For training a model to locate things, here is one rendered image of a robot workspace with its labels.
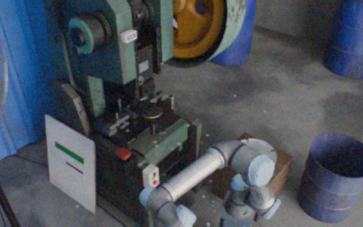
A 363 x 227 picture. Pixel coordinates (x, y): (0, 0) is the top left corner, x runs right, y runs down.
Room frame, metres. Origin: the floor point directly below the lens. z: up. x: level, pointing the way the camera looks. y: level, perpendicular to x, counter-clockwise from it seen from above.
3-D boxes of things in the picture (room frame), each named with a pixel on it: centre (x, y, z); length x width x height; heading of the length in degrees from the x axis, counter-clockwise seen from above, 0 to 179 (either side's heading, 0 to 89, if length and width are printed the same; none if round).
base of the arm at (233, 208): (1.17, -0.32, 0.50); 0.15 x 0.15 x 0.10
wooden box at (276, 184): (1.66, -0.50, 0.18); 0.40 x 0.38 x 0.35; 48
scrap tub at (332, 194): (1.55, -1.04, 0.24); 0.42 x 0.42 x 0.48
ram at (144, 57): (1.66, 0.23, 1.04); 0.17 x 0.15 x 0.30; 51
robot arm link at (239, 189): (1.17, -0.32, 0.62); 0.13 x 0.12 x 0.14; 43
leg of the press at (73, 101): (1.56, 0.54, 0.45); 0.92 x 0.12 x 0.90; 51
